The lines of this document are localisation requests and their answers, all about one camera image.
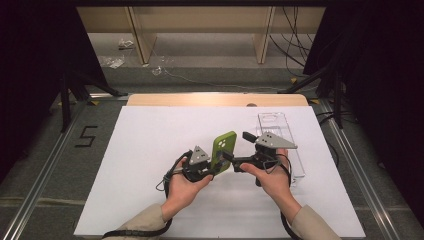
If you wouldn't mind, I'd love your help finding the right hand-held gripper cable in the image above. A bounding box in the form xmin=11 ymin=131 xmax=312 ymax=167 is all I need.
xmin=262 ymin=155 xmax=302 ymax=240

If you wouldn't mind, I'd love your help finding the clear plastic tray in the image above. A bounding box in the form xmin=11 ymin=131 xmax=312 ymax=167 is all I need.
xmin=255 ymin=112 xmax=306 ymax=188

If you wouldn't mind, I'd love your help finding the white board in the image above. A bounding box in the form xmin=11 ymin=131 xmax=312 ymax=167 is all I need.
xmin=73 ymin=105 xmax=367 ymax=239

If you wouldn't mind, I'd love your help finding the person's right hand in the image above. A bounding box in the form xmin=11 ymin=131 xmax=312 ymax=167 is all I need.
xmin=239 ymin=148 xmax=303 ymax=225

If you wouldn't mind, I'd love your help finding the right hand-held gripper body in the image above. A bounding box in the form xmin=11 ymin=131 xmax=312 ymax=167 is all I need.
xmin=232 ymin=131 xmax=298 ymax=173

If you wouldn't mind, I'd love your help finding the black metal stand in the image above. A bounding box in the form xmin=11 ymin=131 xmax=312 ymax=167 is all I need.
xmin=278 ymin=64 xmax=345 ymax=130
xmin=59 ymin=69 xmax=129 ymax=134

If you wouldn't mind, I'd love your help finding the aluminium rail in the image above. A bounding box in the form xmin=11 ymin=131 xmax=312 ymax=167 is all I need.
xmin=318 ymin=99 xmax=402 ymax=240
xmin=1 ymin=99 xmax=88 ymax=240

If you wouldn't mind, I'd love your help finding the thin white floor cable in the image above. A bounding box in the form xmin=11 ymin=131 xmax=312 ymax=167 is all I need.
xmin=146 ymin=33 xmax=318 ymax=93

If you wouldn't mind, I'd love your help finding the hand-held gripper cable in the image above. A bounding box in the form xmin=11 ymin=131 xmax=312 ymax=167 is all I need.
xmin=101 ymin=151 xmax=194 ymax=240
xmin=262 ymin=155 xmax=302 ymax=240

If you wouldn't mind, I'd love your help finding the green cartoon phone case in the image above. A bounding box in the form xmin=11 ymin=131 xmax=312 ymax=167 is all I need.
xmin=210 ymin=130 xmax=238 ymax=177

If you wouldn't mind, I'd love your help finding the light wooden table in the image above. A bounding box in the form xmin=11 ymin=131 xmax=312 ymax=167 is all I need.
xmin=126 ymin=93 xmax=309 ymax=108

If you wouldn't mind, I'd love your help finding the light wooden shelf unit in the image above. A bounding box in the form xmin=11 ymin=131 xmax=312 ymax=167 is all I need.
xmin=76 ymin=6 xmax=326 ymax=65

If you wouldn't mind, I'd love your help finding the bundle of black cables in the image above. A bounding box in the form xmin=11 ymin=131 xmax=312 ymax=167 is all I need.
xmin=268 ymin=6 xmax=316 ymax=79

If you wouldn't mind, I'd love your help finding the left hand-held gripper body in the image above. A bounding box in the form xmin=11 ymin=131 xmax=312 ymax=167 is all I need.
xmin=181 ymin=145 xmax=215 ymax=183

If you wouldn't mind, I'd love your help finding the left hand-held gripper cable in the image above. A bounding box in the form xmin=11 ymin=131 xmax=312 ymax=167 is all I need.
xmin=101 ymin=151 xmax=194 ymax=240

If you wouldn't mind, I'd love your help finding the person's left hand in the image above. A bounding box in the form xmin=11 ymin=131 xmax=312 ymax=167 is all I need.
xmin=161 ymin=158 xmax=215 ymax=222

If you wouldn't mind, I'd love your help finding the dark curtain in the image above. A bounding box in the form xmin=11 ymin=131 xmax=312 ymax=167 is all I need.
xmin=303 ymin=0 xmax=424 ymax=228
xmin=0 ymin=0 xmax=110 ymax=185

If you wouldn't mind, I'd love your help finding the black cable beside table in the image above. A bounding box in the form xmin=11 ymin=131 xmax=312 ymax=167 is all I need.
xmin=314 ymin=109 xmax=342 ymax=168

